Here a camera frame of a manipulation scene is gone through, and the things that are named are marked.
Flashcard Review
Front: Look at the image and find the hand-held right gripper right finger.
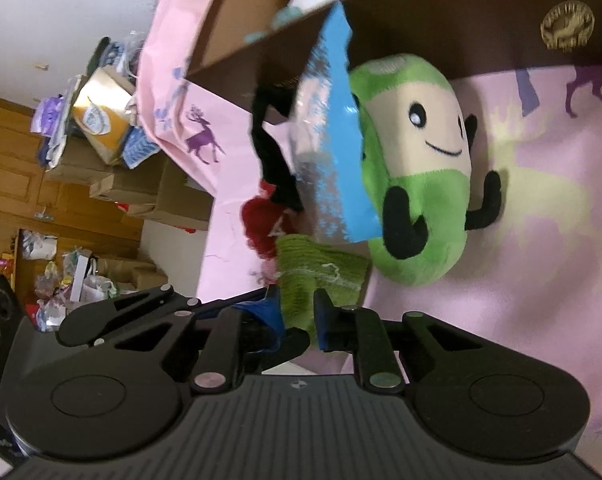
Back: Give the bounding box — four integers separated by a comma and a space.
313, 288, 484, 392

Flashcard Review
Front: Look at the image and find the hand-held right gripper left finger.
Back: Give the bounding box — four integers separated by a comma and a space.
56, 284, 288, 394

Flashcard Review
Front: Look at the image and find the green knitted cloth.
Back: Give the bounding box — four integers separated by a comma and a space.
275, 233, 372, 347

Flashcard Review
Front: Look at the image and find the green bean plush toy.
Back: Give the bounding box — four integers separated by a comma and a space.
348, 54, 503, 289

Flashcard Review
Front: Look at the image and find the blue clear plastic packet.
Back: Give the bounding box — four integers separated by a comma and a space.
287, 2, 385, 244

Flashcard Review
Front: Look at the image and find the brown cardboard box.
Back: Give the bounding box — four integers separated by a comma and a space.
183, 0, 602, 126

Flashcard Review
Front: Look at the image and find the pile of plastic bags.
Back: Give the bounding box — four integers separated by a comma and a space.
20, 229, 119, 333

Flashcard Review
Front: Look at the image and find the red plush item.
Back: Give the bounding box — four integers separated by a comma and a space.
239, 180, 296, 262

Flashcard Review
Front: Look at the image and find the plain cardboard carton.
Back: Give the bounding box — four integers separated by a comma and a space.
45, 135, 116, 187
90, 157, 216, 232

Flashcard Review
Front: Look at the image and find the black cloth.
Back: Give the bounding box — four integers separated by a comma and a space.
250, 82, 305, 214

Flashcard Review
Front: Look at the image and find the wooden cabinet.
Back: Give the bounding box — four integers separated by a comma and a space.
0, 91, 149, 311

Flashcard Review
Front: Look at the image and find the blue white packet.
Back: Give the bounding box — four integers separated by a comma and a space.
120, 127, 161, 169

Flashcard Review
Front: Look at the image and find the pink printed bed sheet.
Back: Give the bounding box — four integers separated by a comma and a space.
135, 0, 602, 443

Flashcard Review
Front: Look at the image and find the purple packet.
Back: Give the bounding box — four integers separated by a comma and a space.
31, 94, 72, 137

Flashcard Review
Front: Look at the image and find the yellow tissue box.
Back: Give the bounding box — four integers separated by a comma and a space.
72, 67, 138, 166

